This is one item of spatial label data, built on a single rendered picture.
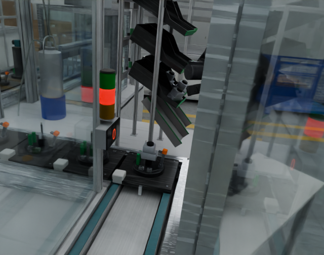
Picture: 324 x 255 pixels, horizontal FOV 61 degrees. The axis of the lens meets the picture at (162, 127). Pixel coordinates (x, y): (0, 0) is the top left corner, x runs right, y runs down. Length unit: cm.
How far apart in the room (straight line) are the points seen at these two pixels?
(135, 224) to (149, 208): 10
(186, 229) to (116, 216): 84
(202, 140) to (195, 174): 2
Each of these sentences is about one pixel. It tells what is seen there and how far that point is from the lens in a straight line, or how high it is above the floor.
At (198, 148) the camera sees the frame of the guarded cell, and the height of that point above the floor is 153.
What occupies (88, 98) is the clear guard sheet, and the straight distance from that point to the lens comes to 84.
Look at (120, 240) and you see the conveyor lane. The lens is 96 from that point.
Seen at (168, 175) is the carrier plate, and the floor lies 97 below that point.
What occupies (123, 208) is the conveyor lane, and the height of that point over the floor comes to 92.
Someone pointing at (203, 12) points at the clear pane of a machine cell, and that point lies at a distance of 502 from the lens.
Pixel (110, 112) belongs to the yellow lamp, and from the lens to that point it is 89.
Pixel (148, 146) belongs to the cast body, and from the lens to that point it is 112.
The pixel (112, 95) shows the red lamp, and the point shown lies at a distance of 88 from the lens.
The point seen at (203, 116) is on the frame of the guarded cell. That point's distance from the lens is 15.
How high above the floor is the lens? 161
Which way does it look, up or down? 24 degrees down
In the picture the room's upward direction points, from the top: 6 degrees clockwise
